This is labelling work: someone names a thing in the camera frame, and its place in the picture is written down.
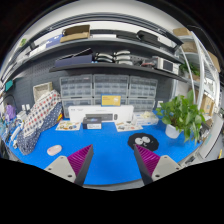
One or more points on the green potted plant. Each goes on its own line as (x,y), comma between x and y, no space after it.
(184,115)

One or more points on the small black box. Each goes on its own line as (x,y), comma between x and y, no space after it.
(92,123)

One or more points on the yellow blue sign card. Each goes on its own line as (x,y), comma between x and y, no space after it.
(110,100)

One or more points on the right grey drawer cabinet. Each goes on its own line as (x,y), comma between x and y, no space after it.
(142,93)

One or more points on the middle grey drawer cabinet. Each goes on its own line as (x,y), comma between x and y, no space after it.
(110,84)

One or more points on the right illustrated card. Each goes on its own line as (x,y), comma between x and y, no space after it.
(127,126)

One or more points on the white woven basket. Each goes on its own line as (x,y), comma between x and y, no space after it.
(41,89)

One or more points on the cardboard box on shelf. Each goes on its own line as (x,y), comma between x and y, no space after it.
(75,33)

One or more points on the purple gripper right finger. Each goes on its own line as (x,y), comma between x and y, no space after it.
(153,167)

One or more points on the lower grey wall shelf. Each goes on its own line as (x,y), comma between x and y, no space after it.
(112,68)

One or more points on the grey drawer cabinet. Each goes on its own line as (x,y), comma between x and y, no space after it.
(110,84)
(75,91)
(142,93)

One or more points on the white keyboard box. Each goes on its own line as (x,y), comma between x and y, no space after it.
(107,114)

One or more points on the dark blue flat box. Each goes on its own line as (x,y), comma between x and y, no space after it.
(82,57)

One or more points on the blue desk mat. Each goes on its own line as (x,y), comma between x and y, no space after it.
(113,161)

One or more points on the black round face mousepad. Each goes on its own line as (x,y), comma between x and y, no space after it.
(144,140)

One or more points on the patterned fabric bag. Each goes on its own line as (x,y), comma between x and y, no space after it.
(44,114)

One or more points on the illustrated card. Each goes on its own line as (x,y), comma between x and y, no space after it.
(66,125)
(127,126)

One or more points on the left illustrated card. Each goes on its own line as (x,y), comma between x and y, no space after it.
(66,125)

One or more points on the clear plastic container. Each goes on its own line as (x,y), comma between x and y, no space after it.
(145,118)

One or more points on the grey wall shelf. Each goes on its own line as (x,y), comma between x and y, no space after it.
(112,68)
(96,44)

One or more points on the white device on shelf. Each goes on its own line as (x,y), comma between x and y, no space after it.
(165,65)

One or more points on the left grey drawer cabinet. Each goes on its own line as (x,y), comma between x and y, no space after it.
(75,91)

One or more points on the upper grey wall shelf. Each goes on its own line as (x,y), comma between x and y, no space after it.
(96,44)

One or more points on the white metal rack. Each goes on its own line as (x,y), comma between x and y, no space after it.
(206,87)

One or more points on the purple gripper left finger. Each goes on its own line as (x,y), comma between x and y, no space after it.
(73,168)

